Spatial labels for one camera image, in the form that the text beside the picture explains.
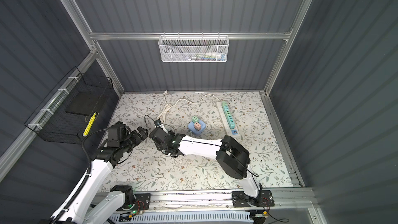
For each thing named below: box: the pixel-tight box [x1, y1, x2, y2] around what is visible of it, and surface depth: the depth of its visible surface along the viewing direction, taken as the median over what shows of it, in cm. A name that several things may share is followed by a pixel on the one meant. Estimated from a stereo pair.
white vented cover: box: [109, 211, 254, 224], surface depth 72 cm
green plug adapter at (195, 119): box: [191, 115, 199, 124], surface depth 98 cm
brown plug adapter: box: [193, 121, 202, 131], surface depth 96 cm
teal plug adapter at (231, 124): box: [228, 120, 236, 130], surface depth 97 cm
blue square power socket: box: [187, 119, 206, 135], surface depth 100 cm
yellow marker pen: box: [82, 112, 97, 137], surface depth 70 cm
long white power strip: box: [216, 101, 240, 138], surface depth 101 cm
